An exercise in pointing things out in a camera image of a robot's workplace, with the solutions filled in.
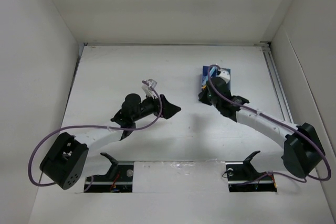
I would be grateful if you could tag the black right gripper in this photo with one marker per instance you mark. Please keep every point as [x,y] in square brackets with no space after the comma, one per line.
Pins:
[203,97]

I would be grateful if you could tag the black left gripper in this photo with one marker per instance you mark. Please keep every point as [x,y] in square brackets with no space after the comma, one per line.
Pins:
[168,109]

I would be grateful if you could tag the light blue correction tape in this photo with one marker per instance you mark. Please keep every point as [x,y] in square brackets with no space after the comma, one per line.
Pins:
[211,70]

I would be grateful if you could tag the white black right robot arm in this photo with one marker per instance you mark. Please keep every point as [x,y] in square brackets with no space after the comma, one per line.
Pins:
[303,154]

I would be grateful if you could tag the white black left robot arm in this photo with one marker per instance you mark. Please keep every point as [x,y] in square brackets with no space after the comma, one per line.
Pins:
[65,160]

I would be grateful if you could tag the light blue storage bin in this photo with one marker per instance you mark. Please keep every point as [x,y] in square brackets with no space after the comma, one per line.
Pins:
[228,84]

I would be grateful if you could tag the purple blue storage bin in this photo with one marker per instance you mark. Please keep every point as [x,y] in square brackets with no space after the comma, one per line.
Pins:
[203,82]

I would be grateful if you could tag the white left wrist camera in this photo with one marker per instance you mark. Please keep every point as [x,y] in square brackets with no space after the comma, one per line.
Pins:
[148,87]

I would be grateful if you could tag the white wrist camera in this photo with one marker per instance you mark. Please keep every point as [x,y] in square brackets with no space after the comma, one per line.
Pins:
[148,87]
[223,74]

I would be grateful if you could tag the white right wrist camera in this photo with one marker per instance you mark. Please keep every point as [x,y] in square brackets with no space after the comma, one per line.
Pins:
[223,74]

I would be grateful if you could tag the aluminium rail right edge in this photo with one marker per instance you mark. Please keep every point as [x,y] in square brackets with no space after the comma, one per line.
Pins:
[286,114]

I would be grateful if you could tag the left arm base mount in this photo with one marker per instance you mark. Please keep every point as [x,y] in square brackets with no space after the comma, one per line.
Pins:
[117,179]

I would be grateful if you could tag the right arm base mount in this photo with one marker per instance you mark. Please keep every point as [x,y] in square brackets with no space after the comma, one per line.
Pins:
[242,177]

